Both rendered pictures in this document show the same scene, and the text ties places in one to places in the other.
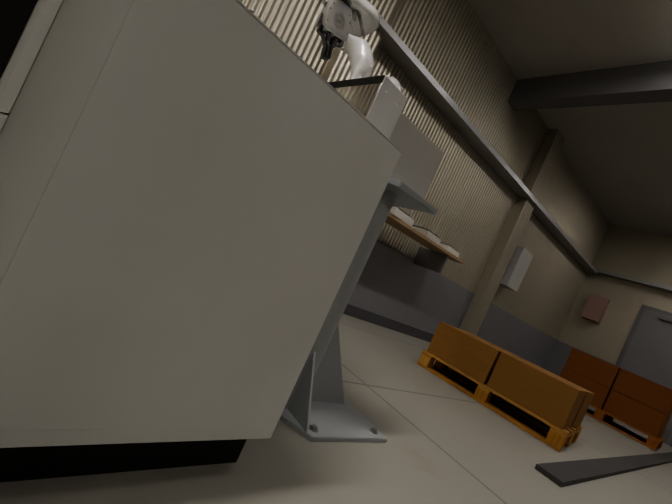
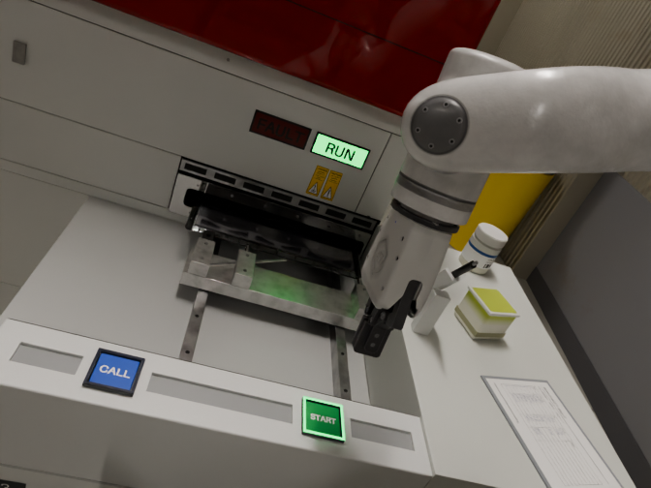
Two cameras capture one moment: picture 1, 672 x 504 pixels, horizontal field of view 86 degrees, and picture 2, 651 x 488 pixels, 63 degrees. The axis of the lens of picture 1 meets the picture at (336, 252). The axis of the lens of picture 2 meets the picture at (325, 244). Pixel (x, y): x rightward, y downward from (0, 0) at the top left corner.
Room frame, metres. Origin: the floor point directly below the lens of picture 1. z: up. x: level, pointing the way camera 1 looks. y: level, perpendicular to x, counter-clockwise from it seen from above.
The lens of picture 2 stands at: (1.30, -0.18, 1.47)
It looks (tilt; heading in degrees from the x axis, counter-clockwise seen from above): 29 degrees down; 117
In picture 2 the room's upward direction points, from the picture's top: 24 degrees clockwise
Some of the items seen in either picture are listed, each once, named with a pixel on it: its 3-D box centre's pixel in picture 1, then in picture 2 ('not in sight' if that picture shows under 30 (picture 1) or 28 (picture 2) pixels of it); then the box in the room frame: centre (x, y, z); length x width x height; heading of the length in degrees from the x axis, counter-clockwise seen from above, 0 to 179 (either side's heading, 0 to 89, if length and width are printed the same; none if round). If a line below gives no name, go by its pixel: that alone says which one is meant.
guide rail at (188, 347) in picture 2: not in sight; (199, 306); (0.82, 0.40, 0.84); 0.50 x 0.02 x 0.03; 132
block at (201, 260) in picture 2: not in sight; (201, 256); (0.76, 0.44, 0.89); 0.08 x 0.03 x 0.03; 132
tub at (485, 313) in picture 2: not in sight; (484, 313); (1.19, 0.73, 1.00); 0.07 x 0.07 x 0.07; 60
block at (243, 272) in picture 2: not in sight; (244, 268); (0.82, 0.49, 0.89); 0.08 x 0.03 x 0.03; 132
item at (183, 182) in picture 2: not in sight; (272, 221); (0.72, 0.67, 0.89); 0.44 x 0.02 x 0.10; 42
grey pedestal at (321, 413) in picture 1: (348, 298); not in sight; (1.31, -0.11, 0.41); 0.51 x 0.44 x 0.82; 128
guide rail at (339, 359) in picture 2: not in sight; (338, 343); (1.02, 0.58, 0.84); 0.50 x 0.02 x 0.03; 132
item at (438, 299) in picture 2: not in sight; (434, 295); (1.12, 0.61, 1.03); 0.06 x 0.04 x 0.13; 132
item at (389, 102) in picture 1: (319, 114); (211, 434); (1.06, 0.21, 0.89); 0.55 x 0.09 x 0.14; 42
